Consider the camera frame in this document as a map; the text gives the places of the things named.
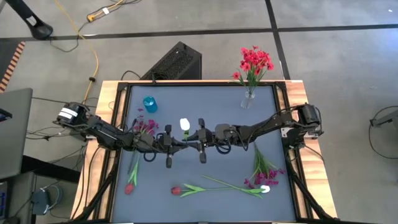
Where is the blue glass vase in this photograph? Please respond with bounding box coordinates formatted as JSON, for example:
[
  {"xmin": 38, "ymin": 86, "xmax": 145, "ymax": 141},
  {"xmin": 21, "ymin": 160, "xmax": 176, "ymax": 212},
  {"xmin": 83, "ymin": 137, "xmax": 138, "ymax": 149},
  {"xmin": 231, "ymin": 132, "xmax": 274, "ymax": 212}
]
[{"xmin": 142, "ymin": 96, "xmax": 159, "ymax": 114}]

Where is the grey round device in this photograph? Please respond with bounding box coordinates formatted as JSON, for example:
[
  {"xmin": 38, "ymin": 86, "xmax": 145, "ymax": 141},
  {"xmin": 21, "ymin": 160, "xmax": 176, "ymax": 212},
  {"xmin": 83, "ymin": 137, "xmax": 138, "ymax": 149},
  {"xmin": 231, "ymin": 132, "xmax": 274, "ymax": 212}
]
[{"xmin": 30, "ymin": 185, "xmax": 63, "ymax": 216}]

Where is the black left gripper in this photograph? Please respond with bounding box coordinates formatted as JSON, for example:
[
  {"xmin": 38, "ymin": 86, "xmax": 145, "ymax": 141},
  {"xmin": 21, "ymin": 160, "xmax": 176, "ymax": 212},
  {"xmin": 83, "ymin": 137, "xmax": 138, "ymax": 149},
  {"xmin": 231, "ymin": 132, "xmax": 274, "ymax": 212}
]
[{"xmin": 154, "ymin": 124, "xmax": 189, "ymax": 169}]

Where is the clear glass vase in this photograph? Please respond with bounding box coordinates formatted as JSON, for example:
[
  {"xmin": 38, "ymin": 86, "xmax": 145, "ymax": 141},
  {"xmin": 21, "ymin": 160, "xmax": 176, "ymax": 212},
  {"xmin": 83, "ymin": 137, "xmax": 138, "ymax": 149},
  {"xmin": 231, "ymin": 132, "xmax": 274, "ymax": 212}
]
[{"xmin": 240, "ymin": 88, "xmax": 256, "ymax": 110}]

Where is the orange black striped floor mat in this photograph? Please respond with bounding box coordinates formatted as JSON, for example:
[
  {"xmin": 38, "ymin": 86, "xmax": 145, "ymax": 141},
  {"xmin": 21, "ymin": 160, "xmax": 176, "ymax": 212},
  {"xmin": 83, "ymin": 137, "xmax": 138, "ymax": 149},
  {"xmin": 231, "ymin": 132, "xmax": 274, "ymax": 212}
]
[{"xmin": 0, "ymin": 41, "xmax": 26, "ymax": 93}]

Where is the red artificial tulip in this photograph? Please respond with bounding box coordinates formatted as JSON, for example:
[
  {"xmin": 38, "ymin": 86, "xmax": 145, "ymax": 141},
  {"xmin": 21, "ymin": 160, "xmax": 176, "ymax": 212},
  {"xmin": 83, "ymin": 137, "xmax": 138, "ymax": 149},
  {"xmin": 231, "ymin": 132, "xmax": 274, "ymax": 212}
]
[
  {"xmin": 170, "ymin": 185, "xmax": 240, "ymax": 198},
  {"xmin": 124, "ymin": 151, "xmax": 141, "ymax": 195}
]

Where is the white artificial tulip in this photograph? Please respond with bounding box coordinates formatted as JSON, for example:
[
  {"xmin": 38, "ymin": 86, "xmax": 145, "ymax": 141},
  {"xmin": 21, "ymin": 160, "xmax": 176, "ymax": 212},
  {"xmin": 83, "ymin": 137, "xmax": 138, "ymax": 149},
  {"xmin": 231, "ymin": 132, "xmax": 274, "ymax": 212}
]
[
  {"xmin": 179, "ymin": 118, "xmax": 192, "ymax": 141},
  {"xmin": 201, "ymin": 175, "xmax": 271, "ymax": 200}
]

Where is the black floor stand leg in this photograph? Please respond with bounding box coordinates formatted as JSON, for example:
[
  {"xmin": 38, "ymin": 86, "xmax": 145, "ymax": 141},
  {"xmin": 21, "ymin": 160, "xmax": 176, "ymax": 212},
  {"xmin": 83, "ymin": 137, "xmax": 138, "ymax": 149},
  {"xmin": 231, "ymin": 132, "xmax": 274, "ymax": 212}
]
[{"xmin": 4, "ymin": 0, "xmax": 54, "ymax": 40}]

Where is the long yellow floor cable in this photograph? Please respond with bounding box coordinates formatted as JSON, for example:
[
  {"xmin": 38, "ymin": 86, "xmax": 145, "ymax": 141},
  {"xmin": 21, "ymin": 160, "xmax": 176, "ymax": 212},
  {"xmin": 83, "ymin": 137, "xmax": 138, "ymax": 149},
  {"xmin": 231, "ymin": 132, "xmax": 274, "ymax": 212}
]
[{"xmin": 52, "ymin": 0, "xmax": 100, "ymax": 105}]

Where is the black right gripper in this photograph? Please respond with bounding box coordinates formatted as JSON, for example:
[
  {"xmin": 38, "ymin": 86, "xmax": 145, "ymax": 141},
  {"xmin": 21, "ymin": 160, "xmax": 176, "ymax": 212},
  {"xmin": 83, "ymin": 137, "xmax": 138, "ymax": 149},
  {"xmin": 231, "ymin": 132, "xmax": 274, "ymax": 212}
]
[{"xmin": 185, "ymin": 118, "xmax": 233, "ymax": 165}]

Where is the yellow cable with plug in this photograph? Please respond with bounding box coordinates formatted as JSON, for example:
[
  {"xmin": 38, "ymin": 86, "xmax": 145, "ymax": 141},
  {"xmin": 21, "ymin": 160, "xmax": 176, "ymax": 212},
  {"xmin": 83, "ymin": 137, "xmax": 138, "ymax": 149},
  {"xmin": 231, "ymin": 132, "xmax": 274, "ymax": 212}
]
[{"xmin": 86, "ymin": 0, "xmax": 125, "ymax": 22}]

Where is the black computer tower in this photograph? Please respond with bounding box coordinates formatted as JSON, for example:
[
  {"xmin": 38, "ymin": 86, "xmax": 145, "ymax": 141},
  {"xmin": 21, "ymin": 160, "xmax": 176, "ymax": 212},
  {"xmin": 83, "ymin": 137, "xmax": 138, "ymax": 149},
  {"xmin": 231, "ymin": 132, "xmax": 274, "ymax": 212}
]
[{"xmin": 139, "ymin": 41, "xmax": 203, "ymax": 81}]

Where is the purple artificial flower bunch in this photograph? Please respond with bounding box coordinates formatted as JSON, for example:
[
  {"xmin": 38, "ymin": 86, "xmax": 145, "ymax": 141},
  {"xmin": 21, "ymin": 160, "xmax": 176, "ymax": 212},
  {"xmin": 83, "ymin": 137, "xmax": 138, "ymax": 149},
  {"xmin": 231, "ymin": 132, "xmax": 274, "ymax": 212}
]
[
  {"xmin": 243, "ymin": 143, "xmax": 286, "ymax": 190},
  {"xmin": 133, "ymin": 108, "xmax": 160, "ymax": 136}
]

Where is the grey table mat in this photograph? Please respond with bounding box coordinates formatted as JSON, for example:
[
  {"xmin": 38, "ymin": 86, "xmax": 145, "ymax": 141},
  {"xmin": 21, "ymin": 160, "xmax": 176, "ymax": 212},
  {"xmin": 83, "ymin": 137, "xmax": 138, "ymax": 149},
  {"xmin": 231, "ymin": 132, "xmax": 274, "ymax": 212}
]
[{"xmin": 111, "ymin": 85, "xmax": 297, "ymax": 222}]

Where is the dark device with blue screen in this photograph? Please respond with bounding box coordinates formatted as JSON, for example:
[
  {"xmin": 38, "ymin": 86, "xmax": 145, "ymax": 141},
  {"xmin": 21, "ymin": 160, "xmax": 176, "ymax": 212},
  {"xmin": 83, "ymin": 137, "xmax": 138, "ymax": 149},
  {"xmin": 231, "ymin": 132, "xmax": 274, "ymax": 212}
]
[{"xmin": 0, "ymin": 108, "xmax": 13, "ymax": 123}]

